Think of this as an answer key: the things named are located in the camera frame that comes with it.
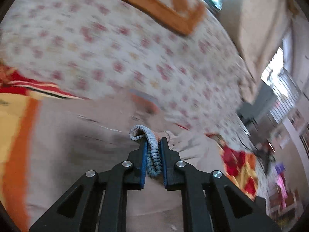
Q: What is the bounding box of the beige zip jacket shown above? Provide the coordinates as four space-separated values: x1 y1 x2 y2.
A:
26 90 224 225

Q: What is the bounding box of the window with lattice grille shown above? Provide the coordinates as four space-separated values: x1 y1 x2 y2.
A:
261 47 300 123

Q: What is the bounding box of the orange red yellow blanket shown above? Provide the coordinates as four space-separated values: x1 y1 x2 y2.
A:
1 64 77 231

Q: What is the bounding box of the orange checkered plush mat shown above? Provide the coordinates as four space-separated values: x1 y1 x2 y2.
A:
122 0 206 36

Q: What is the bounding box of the beige curtain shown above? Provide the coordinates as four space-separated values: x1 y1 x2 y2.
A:
219 0 291 103

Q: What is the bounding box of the floral white quilt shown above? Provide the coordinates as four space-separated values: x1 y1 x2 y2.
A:
1 0 250 150

